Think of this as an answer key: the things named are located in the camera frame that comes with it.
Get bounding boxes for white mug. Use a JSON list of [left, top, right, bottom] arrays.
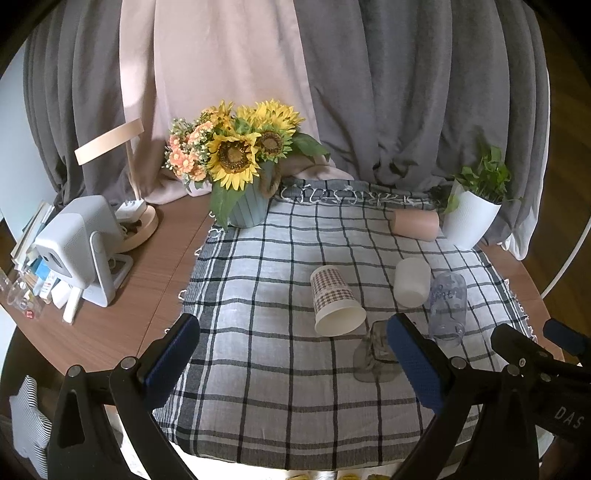
[[185, 178, 214, 198]]

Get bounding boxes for grey glass cup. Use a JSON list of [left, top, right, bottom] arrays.
[[353, 320, 402, 384]]

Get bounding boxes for striped cushion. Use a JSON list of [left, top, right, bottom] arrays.
[[9, 375, 52, 468]]

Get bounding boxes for green potted plant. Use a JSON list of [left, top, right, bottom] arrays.
[[433, 145, 523, 217]]

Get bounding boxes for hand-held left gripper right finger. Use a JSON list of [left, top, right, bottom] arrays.
[[386, 313, 551, 480]]

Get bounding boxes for teal ribbed vase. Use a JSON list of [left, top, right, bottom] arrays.
[[226, 161, 279, 228]]

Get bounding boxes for white remote control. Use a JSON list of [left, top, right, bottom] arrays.
[[62, 284, 85, 325]]

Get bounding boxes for white ribbed plant pot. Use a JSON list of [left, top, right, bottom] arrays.
[[441, 179, 503, 250]]

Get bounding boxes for wooden desk lamp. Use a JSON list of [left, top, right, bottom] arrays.
[[75, 117, 160, 254]]

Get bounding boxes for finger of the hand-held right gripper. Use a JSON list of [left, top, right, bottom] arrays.
[[542, 318, 591, 360], [490, 323, 591, 407]]

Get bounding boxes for clear plastic container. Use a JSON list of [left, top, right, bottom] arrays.
[[0, 270, 48, 322]]

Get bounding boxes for plaid paper cup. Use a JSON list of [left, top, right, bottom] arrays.
[[309, 265, 368, 337]]

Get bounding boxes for white projector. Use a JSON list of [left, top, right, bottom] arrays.
[[34, 195, 134, 308]]

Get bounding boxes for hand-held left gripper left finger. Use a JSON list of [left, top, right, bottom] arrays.
[[46, 313, 201, 480]]

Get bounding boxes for pink curtain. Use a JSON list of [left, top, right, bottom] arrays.
[[117, 0, 354, 205]]

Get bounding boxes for stack of books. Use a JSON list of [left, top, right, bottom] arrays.
[[10, 200, 57, 278]]

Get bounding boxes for pink cup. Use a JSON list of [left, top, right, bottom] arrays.
[[392, 209, 440, 241]]

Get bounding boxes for clear printed plastic cup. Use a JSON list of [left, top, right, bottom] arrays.
[[427, 271, 468, 348]]

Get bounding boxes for white plastic cup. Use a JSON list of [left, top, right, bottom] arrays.
[[393, 257, 431, 308]]

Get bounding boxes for white charger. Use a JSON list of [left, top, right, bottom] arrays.
[[115, 198, 147, 222]]

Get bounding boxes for sunflower bouquet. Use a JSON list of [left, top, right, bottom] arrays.
[[202, 99, 331, 230]]

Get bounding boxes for checked tablecloth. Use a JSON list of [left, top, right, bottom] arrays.
[[152, 180, 539, 472]]

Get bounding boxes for orange flower bouquet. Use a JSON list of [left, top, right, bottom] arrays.
[[164, 117, 219, 184]]

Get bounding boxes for grey curtain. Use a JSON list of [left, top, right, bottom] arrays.
[[23, 0, 132, 207], [295, 0, 551, 260]]

